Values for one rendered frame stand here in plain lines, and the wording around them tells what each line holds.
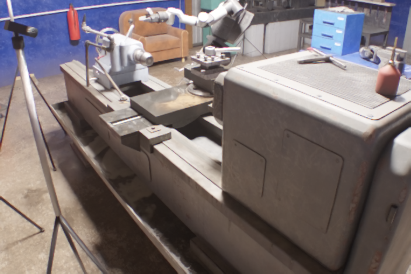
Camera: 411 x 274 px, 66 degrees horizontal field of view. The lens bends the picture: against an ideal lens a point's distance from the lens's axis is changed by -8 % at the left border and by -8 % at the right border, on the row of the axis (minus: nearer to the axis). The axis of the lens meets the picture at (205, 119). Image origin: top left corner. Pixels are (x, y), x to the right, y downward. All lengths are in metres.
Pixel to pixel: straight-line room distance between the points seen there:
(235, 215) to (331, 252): 0.39
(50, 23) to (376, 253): 5.41
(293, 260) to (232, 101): 0.55
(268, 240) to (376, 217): 0.40
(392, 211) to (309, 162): 0.25
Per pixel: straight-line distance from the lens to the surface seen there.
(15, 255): 2.53
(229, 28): 2.92
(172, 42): 5.77
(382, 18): 5.61
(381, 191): 0.93
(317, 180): 0.97
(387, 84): 1.02
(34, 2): 5.70
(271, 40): 6.67
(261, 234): 1.21
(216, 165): 1.51
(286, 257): 1.17
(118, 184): 2.19
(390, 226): 0.97
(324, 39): 3.50
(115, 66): 2.33
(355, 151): 0.87
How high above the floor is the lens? 1.67
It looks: 26 degrees down
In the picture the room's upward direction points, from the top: straight up
